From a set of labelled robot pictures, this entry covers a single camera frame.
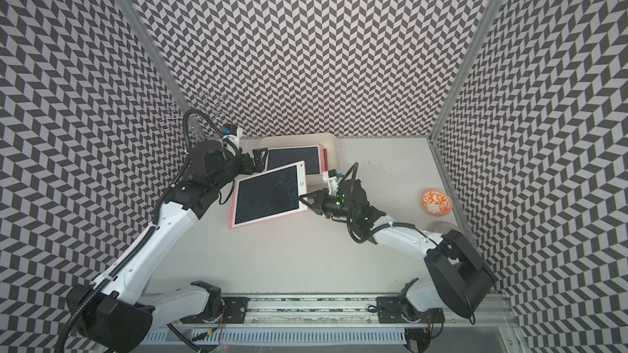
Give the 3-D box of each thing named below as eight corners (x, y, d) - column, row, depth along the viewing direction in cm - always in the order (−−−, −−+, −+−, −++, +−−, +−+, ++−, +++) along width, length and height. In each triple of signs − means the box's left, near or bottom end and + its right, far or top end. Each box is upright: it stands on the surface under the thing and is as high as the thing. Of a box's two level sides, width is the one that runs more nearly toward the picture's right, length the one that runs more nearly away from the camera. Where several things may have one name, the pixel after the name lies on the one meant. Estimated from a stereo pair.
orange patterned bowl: (424, 217, 95) (428, 211, 91) (418, 195, 101) (421, 189, 97) (449, 217, 95) (455, 211, 91) (442, 195, 101) (447, 189, 97)
